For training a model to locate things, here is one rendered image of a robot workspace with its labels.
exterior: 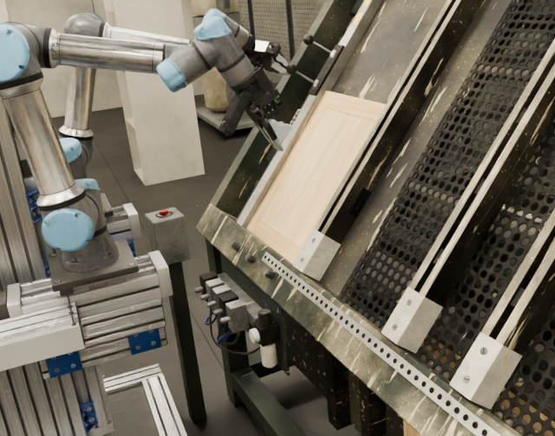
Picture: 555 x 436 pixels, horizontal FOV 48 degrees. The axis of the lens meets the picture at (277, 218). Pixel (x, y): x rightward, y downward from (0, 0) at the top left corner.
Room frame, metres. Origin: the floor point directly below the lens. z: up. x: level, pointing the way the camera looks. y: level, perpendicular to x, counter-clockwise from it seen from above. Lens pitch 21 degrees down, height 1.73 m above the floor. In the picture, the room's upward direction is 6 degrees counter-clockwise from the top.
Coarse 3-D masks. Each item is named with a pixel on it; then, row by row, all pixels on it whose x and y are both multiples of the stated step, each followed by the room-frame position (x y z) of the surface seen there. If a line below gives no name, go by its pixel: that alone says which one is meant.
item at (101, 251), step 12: (96, 240) 1.55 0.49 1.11; (108, 240) 1.58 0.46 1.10; (72, 252) 1.54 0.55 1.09; (84, 252) 1.53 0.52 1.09; (96, 252) 1.54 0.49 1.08; (108, 252) 1.57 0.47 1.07; (72, 264) 1.52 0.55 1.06; (84, 264) 1.52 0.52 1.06; (96, 264) 1.53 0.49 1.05; (108, 264) 1.55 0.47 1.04
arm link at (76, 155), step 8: (64, 144) 2.05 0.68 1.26; (72, 144) 2.04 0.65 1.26; (80, 144) 2.09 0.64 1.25; (64, 152) 2.01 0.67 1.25; (72, 152) 2.02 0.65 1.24; (80, 152) 2.05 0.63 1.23; (72, 160) 2.01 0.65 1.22; (80, 160) 2.04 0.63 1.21; (72, 168) 2.01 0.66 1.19; (80, 168) 2.03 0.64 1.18; (80, 176) 2.03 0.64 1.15
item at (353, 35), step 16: (368, 16) 2.30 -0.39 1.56; (352, 32) 2.28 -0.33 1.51; (352, 48) 2.27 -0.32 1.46; (336, 64) 2.25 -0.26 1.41; (320, 96) 2.22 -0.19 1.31; (304, 112) 2.20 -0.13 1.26; (288, 144) 2.16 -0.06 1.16; (272, 160) 2.18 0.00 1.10; (272, 176) 2.13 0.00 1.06; (256, 192) 2.13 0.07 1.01; (256, 208) 2.10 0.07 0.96; (240, 224) 2.08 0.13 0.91
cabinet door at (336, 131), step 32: (320, 128) 2.11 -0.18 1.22; (352, 128) 1.96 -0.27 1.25; (288, 160) 2.14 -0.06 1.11; (320, 160) 1.99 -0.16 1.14; (352, 160) 1.85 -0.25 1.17; (288, 192) 2.02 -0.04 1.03; (320, 192) 1.88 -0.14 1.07; (256, 224) 2.04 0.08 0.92; (288, 224) 1.90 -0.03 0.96; (288, 256) 1.79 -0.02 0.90
